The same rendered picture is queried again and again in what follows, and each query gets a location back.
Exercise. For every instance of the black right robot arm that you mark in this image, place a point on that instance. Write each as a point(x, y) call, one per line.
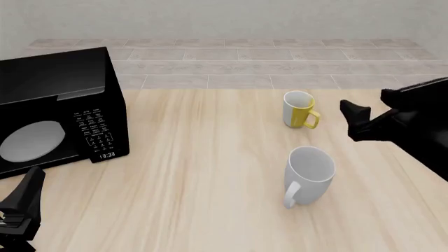
point(430, 110)

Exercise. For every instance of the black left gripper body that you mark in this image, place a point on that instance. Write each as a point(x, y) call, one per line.
point(17, 228)

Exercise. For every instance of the grey round turntable plate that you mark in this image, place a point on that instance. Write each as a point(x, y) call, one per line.
point(31, 141)

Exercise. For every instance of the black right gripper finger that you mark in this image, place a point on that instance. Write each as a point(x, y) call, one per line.
point(356, 115)
point(390, 98)

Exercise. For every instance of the black microwave oven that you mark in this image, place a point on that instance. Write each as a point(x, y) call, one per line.
point(87, 78)

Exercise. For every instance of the yellow and white mug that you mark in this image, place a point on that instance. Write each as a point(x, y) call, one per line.
point(297, 116)

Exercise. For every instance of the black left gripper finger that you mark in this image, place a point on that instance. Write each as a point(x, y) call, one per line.
point(29, 189)

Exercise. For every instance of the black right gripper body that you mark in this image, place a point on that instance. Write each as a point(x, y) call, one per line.
point(392, 128)

